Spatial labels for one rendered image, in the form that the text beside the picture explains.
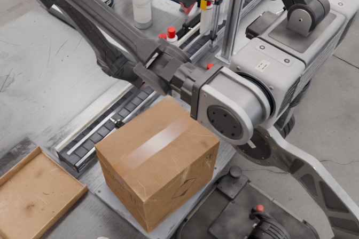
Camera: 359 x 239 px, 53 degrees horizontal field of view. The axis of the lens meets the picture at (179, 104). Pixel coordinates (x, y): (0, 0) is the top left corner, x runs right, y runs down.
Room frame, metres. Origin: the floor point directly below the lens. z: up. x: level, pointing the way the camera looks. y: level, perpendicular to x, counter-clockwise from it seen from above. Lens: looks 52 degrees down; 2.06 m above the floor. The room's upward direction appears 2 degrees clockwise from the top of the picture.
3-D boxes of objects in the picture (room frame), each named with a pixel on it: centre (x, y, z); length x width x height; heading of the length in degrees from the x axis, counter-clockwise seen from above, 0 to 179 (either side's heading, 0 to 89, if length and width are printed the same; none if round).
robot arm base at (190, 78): (0.52, -0.03, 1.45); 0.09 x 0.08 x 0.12; 141
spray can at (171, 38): (1.13, 0.04, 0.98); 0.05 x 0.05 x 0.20
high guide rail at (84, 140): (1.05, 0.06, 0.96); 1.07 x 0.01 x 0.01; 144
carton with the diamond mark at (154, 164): (0.57, 0.06, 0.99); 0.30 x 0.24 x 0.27; 133
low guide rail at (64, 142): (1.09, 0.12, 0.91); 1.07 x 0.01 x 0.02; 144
